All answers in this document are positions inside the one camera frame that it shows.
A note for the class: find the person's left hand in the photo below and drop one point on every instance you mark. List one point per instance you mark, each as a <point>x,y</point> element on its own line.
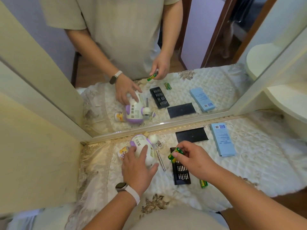
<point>134,172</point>

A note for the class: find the person's right hand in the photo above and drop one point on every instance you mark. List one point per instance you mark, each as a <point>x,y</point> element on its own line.
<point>201,162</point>

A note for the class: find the person's right thumb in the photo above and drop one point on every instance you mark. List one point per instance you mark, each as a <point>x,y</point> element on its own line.
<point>181,156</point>

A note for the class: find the person's left thumb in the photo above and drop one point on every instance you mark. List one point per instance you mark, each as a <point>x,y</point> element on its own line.
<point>153,168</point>

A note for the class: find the green yellow battery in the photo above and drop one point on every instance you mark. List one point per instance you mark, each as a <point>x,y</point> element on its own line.
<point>205,183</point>
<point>171,158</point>
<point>202,183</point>

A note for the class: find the white purple toy robot dog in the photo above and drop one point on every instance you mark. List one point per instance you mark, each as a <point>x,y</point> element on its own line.
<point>140,142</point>

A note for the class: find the person's left forearm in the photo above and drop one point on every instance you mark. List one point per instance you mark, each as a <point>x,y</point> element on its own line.
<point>112,213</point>

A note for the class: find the person's right forearm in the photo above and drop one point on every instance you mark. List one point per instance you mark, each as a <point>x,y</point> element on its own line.
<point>259,203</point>

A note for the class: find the silver precision screwdriver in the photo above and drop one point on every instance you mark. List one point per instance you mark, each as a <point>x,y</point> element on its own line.
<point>161,161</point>

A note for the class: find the black screwdriver bit tray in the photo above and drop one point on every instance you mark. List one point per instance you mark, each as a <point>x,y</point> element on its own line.
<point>181,173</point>

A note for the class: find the black flat tray lid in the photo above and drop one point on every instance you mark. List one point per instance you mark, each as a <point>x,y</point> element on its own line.
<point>191,135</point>

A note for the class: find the small white battery cover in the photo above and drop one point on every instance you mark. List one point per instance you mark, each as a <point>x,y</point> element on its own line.
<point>160,145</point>

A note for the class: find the small printed white bottle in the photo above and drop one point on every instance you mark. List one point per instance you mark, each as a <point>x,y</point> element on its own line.
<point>122,152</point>

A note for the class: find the light blue flat box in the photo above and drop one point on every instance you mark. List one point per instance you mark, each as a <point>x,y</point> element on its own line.
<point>223,140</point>

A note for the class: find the beige shirt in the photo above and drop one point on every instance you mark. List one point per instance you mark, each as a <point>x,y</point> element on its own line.
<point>172,219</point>

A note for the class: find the white quilted table cloth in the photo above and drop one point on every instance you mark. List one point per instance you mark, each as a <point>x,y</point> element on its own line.
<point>251,165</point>

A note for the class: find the cream vanity side panel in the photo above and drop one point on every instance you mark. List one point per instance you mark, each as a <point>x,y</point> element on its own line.
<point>36,153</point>

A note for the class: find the cream rounded corner shelf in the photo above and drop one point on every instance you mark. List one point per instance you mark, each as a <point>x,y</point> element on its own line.
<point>290,100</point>

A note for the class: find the large wall mirror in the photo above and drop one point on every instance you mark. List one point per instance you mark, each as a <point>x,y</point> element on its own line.
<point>144,57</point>

